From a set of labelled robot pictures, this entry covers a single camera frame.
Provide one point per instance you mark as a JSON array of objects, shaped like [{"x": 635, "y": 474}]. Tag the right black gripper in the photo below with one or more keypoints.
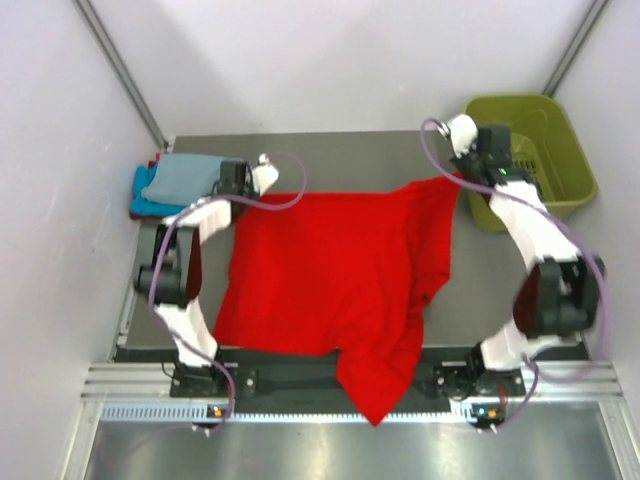
[{"x": 460, "y": 162}]

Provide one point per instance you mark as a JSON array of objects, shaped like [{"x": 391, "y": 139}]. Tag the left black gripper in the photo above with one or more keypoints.
[{"x": 249, "y": 184}]

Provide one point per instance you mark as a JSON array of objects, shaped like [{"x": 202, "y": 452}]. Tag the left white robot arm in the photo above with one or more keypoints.
[{"x": 167, "y": 270}]

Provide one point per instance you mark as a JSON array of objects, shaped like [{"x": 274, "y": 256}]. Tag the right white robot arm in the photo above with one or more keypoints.
[{"x": 559, "y": 296}]

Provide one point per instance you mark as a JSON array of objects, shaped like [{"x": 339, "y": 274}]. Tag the grey-blue folded t shirt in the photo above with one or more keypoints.
[{"x": 180, "y": 179}]

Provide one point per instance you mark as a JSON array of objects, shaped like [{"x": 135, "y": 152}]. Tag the green plastic basket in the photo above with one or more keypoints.
[{"x": 543, "y": 143}]

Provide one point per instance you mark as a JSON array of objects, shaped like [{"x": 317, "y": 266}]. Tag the bright blue folded t shirt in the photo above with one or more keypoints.
[{"x": 142, "y": 197}]

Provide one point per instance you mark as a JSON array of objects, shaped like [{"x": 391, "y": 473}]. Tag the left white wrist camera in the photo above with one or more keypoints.
[{"x": 264, "y": 175}]

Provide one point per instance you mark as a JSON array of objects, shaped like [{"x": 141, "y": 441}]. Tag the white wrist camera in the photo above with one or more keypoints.
[
  {"x": 461, "y": 132},
  {"x": 264, "y": 175}
]

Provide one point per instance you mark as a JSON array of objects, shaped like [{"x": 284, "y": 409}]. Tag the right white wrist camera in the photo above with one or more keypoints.
[{"x": 461, "y": 132}]

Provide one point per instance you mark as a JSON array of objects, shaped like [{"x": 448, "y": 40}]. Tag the white slotted cable duct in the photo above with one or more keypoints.
[{"x": 206, "y": 413}]

